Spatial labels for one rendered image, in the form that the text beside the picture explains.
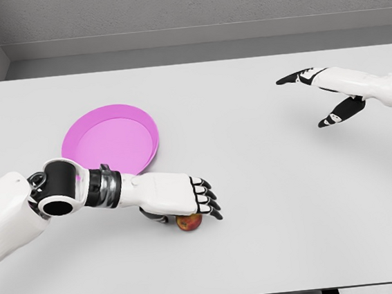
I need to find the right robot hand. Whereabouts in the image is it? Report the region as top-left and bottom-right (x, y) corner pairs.
(274, 63), (371, 133)

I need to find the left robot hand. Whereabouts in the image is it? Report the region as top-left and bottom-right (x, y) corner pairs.
(136, 166), (225, 228)

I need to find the red yellow apple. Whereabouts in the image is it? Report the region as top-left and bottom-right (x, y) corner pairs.
(175, 212), (204, 233)

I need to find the pink round plate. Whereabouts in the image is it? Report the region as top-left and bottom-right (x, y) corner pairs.
(56, 100), (164, 183)

